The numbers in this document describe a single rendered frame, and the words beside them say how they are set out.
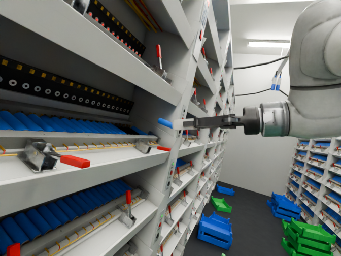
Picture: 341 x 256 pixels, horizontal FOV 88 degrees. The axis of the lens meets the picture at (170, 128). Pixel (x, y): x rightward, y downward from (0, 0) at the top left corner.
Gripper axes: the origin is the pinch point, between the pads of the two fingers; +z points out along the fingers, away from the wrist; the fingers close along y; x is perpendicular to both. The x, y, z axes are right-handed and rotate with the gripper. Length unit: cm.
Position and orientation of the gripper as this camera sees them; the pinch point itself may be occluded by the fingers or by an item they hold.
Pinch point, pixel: (184, 124)
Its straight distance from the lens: 53.9
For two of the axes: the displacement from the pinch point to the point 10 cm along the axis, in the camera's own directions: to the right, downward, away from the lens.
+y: -3.5, -0.6, -9.3
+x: 0.3, 10.0, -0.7
